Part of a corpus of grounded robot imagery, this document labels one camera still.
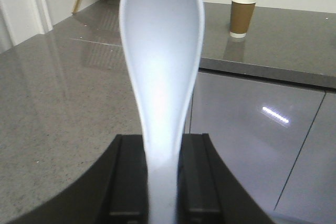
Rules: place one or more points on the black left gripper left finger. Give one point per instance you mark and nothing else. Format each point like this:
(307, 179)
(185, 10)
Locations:
(112, 190)

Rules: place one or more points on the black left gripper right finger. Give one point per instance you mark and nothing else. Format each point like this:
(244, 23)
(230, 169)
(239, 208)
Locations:
(208, 192)

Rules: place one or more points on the light blue plastic spoon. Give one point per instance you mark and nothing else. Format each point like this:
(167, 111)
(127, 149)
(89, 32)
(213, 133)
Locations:
(162, 43)

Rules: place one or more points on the brown paper cup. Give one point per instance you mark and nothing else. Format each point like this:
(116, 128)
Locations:
(240, 16)

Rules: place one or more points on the grey cabinet door panel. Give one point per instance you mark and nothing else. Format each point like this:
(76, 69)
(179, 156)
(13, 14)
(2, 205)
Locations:
(278, 141)

